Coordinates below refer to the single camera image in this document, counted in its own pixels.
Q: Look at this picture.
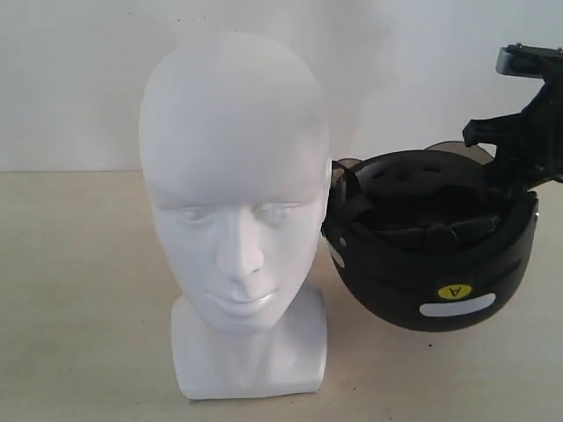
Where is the black helmet with visor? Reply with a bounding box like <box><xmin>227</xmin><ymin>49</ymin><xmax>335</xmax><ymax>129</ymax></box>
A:
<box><xmin>322</xmin><ymin>142</ymin><xmax>539</xmax><ymax>332</ymax></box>

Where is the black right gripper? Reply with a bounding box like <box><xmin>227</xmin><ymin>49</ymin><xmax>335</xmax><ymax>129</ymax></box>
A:
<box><xmin>462</xmin><ymin>76</ymin><xmax>562</xmax><ymax>190</ymax></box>

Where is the white mannequin head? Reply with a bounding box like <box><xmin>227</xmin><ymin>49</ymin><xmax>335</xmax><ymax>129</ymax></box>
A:
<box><xmin>139</xmin><ymin>33</ymin><xmax>332</xmax><ymax>400</ymax></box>

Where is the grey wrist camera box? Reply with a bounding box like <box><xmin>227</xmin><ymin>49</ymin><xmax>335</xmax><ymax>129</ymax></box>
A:
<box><xmin>495</xmin><ymin>43</ymin><xmax>562</xmax><ymax>79</ymax></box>

